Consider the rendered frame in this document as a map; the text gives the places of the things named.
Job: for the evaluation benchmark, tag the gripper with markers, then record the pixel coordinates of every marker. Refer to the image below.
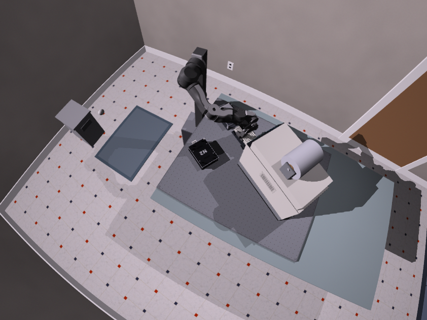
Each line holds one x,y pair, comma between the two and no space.
245,130

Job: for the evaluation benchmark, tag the pale grey cylinder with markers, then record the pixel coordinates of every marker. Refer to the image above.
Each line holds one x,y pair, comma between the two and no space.
303,158

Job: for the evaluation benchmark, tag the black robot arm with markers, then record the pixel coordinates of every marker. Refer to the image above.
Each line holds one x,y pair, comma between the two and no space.
187,79

